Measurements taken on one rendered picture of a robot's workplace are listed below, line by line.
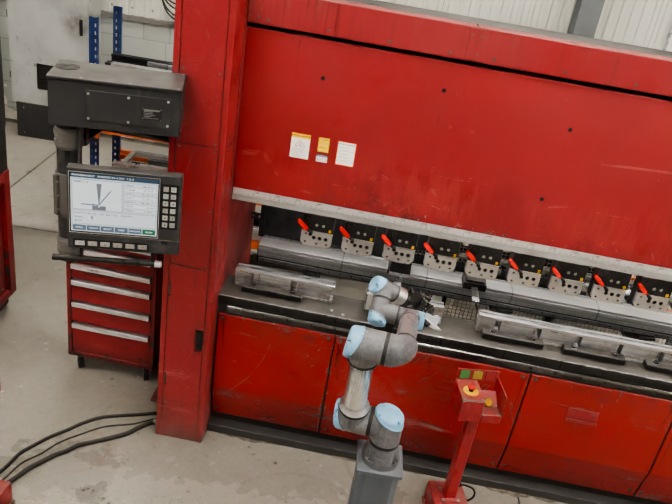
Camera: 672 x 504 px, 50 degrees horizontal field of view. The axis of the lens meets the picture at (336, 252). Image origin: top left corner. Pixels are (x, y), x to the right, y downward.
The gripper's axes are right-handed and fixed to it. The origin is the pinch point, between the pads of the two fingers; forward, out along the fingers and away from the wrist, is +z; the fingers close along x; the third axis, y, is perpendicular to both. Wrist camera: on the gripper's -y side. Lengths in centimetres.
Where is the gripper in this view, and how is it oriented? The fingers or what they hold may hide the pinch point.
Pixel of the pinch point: (436, 319)
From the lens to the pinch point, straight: 306.8
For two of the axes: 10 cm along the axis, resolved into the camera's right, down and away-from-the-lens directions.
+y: 5.8, -6.9, -4.3
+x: -1.0, -5.9, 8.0
